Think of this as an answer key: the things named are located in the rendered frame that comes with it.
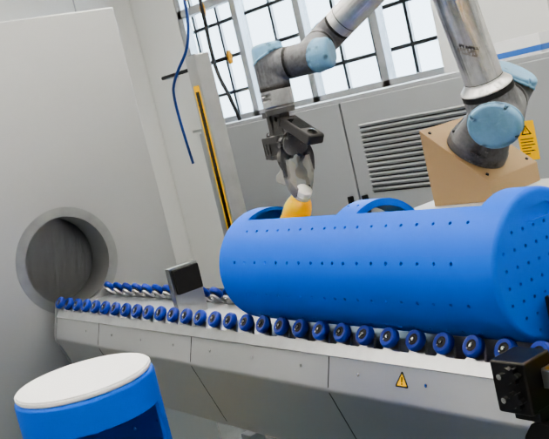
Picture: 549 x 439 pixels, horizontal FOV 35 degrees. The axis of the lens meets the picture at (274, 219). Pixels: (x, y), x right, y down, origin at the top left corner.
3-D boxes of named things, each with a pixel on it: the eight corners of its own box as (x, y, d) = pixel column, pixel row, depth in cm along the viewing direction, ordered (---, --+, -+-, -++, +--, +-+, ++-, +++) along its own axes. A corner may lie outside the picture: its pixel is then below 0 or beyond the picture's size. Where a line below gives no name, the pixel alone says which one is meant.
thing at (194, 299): (204, 308, 270) (192, 260, 268) (211, 308, 267) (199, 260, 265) (177, 319, 265) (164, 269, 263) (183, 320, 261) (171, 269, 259)
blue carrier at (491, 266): (315, 299, 239) (294, 197, 236) (603, 317, 169) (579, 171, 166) (231, 331, 223) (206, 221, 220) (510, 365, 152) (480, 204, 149)
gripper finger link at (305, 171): (306, 189, 216) (293, 154, 214) (321, 188, 211) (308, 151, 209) (297, 194, 214) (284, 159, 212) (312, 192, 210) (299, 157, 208)
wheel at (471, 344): (481, 332, 165) (475, 327, 164) (489, 350, 162) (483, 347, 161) (464, 345, 167) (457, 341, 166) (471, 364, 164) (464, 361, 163)
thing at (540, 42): (498, 62, 354) (494, 43, 353) (555, 49, 338) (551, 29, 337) (484, 65, 345) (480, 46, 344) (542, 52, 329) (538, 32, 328)
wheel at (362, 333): (372, 322, 189) (366, 319, 188) (377, 338, 186) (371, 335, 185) (358, 334, 191) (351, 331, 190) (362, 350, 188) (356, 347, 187)
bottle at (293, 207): (288, 262, 217) (308, 206, 205) (265, 247, 219) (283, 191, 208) (303, 249, 222) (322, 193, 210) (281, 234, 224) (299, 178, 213)
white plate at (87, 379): (-15, 401, 176) (-13, 407, 177) (74, 405, 159) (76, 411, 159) (89, 353, 198) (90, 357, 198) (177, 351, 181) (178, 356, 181)
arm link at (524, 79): (518, 116, 214) (543, 67, 206) (513, 138, 203) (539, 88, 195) (472, 97, 215) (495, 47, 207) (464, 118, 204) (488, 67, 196)
